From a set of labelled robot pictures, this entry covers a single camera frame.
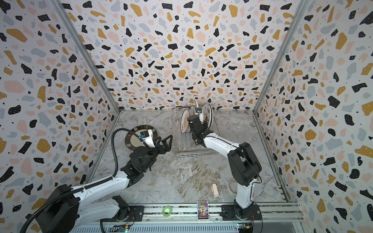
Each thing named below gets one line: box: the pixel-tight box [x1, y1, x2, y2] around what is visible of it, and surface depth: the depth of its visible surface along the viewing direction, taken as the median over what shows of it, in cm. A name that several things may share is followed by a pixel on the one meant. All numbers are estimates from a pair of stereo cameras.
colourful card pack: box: [196, 200, 210, 221], surface depth 75 cm
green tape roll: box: [162, 205, 173, 218], surface depth 76 cm
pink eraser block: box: [211, 183, 220, 198], surface depth 81 cm
